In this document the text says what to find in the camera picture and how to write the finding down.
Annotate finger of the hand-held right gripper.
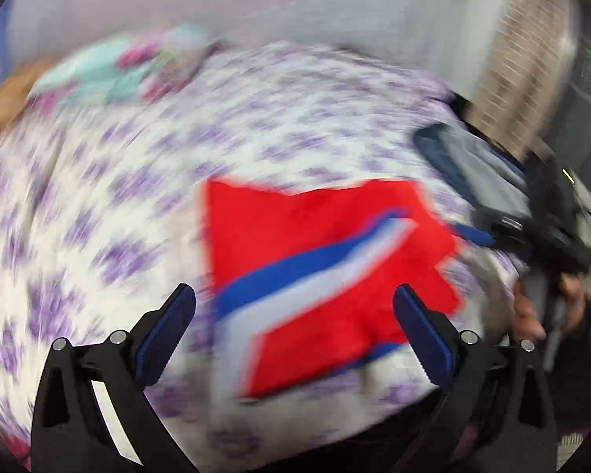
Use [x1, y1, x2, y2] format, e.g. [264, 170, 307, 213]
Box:
[448, 223, 497, 248]

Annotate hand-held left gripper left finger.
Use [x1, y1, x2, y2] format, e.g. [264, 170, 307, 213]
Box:
[31, 283, 198, 473]

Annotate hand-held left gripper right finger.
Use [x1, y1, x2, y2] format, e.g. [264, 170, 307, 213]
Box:
[393, 283, 557, 473]

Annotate red pants with blue stripes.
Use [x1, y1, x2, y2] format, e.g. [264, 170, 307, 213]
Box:
[204, 177, 466, 400]

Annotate person's right hand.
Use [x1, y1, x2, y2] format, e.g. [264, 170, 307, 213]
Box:
[513, 273, 588, 342]

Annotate grey hooded sweatshirt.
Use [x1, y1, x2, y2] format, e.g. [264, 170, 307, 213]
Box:
[448, 123, 532, 222]

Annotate blue jeans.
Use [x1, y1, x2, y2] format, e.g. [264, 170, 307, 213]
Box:
[414, 125, 483, 208]

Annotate purple floral bedspread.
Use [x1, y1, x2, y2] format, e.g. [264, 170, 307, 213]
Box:
[0, 42, 528, 464]

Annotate beige checked curtain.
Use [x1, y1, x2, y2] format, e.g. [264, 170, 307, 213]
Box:
[465, 0, 579, 158]

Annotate folded teal floral blanket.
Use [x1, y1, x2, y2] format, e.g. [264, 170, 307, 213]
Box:
[30, 24, 217, 106]

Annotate brown pillow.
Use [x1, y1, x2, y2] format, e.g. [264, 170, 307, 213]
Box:
[0, 56, 55, 158]

